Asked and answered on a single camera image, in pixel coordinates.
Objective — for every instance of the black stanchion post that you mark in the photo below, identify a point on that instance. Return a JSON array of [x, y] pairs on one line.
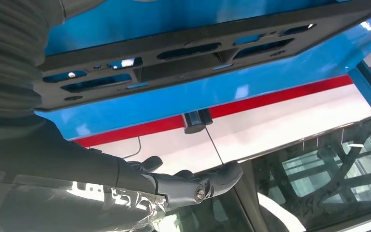
[[195, 123]]

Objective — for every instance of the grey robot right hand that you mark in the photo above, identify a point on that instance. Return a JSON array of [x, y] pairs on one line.
[[60, 179]]

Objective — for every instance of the blue metal shelf rack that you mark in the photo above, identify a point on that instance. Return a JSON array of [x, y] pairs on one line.
[[268, 73]]

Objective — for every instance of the white car with red stripe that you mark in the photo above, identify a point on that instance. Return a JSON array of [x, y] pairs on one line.
[[268, 128]]

